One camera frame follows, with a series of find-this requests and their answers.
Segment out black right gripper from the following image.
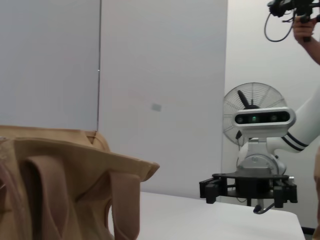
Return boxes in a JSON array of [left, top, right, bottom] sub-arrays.
[[199, 172, 299, 209]]

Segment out khaki canvas food bag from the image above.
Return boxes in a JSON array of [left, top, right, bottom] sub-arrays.
[[0, 124, 161, 240]]

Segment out person's bare forearm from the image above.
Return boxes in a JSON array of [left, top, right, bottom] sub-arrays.
[[298, 36, 320, 66]]

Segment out person's bare hand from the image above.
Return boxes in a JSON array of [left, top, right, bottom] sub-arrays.
[[292, 14, 317, 44]]

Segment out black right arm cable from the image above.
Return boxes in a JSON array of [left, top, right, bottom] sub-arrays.
[[252, 201, 276, 215]]

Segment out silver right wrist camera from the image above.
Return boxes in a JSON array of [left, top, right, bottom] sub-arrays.
[[234, 106, 297, 139]]

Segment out white wire cage fan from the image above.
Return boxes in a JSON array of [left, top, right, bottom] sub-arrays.
[[222, 82, 287, 208]]

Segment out black camera rig cable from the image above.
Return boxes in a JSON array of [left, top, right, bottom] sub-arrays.
[[264, 11, 296, 43]]

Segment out black handheld camera rig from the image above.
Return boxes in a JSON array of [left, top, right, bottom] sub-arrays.
[[266, 0, 320, 43]]

